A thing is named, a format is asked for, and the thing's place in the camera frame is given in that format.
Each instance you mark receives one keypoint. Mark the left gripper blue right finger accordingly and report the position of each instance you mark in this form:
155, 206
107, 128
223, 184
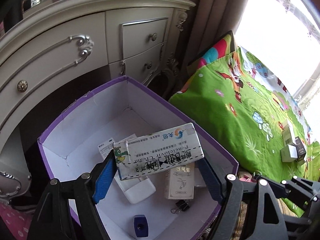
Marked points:
227, 190

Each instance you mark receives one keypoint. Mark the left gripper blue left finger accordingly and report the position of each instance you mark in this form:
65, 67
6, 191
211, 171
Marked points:
89, 189

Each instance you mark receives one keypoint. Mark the black product box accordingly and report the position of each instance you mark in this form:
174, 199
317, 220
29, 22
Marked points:
301, 149

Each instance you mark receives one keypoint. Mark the beige wall switch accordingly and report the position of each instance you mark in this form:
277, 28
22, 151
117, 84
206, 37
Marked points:
136, 189

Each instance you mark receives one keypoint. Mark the black binder clip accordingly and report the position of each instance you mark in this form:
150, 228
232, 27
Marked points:
181, 206

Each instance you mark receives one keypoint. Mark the tall cream box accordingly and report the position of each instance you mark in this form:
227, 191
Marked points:
180, 182

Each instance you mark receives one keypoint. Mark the white medicine box red figure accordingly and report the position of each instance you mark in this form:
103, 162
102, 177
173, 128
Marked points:
288, 135

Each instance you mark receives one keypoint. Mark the small dark blue box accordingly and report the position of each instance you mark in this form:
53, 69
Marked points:
141, 226

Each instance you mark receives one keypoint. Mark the white ointment box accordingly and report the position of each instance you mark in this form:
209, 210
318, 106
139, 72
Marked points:
157, 152

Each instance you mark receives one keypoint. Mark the teal patterned box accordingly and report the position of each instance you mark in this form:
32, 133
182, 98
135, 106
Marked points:
106, 147

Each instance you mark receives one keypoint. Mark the pink binder clip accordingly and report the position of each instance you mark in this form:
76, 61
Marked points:
248, 177

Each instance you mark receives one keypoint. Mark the small white box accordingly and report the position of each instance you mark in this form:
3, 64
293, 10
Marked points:
288, 153

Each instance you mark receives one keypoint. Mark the green cartoon bedsheet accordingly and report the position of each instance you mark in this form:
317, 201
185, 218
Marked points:
236, 99

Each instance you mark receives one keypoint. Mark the cream dresser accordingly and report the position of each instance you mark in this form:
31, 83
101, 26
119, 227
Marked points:
59, 42

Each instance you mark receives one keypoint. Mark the brown curtain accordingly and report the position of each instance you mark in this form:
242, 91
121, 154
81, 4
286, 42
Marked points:
206, 22

